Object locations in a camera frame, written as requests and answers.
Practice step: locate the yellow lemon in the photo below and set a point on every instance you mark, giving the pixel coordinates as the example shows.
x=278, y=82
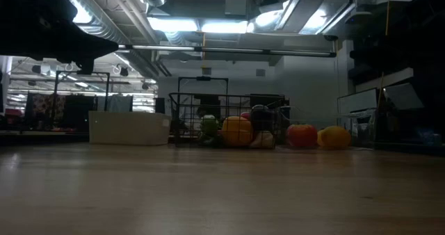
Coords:
x=335, y=137

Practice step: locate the yellow bell pepper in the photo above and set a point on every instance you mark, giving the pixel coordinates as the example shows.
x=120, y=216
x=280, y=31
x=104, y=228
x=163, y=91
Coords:
x=236, y=130

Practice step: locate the white angled panel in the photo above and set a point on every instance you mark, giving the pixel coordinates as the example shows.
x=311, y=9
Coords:
x=358, y=101

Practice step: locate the long horizontal metal bar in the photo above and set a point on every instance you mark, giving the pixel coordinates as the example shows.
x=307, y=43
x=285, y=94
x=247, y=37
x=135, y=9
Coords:
x=226, y=49

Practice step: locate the floral patterned curtain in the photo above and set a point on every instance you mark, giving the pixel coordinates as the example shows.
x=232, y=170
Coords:
x=45, y=110

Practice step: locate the orange-red tomato with green stem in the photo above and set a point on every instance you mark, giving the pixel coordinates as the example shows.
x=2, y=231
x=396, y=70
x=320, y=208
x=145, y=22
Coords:
x=301, y=136

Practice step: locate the light green cucumber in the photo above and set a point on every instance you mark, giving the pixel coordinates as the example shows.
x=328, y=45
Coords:
x=209, y=125

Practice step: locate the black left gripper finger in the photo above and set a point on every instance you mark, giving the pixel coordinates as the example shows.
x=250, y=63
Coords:
x=99, y=45
x=85, y=64

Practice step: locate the white plastic bin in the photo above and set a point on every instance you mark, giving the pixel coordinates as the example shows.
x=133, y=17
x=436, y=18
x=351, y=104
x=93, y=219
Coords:
x=128, y=127

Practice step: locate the grey ceiling box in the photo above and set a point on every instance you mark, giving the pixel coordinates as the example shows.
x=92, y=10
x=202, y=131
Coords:
x=235, y=5

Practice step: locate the long purple eggplant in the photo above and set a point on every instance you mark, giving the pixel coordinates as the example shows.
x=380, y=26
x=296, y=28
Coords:
x=262, y=118

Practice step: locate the cream garlic bulb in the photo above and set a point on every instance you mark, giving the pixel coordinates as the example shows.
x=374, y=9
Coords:
x=262, y=140

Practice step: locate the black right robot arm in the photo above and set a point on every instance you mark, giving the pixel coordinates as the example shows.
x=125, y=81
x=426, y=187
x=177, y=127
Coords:
x=396, y=54

